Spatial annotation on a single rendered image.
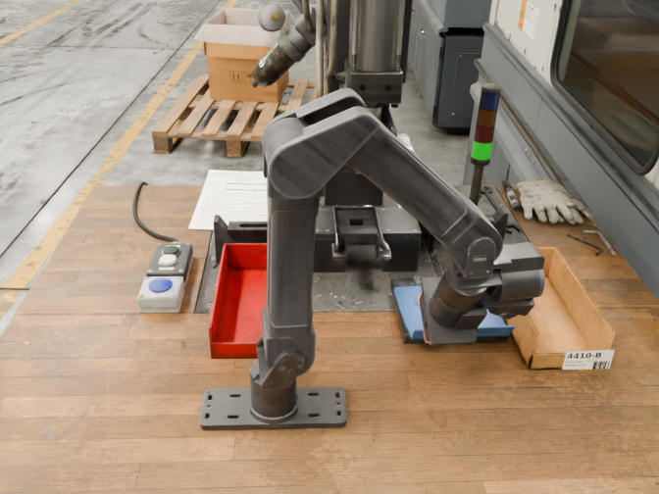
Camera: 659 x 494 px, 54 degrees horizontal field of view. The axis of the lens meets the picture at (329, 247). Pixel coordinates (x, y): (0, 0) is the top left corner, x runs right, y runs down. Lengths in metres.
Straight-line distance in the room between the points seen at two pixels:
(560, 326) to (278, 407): 0.51
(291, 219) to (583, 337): 0.59
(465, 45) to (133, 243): 3.21
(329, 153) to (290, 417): 0.39
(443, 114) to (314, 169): 3.70
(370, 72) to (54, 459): 0.72
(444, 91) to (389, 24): 3.26
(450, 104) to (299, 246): 3.64
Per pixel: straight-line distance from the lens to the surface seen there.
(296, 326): 0.79
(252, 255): 1.19
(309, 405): 0.92
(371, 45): 1.05
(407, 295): 1.11
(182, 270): 1.17
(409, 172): 0.72
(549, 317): 1.16
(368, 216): 1.22
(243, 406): 0.92
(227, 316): 1.09
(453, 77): 4.29
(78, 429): 0.95
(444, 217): 0.76
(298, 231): 0.73
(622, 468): 0.95
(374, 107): 1.09
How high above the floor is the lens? 1.56
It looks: 31 degrees down
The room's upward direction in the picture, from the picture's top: 2 degrees clockwise
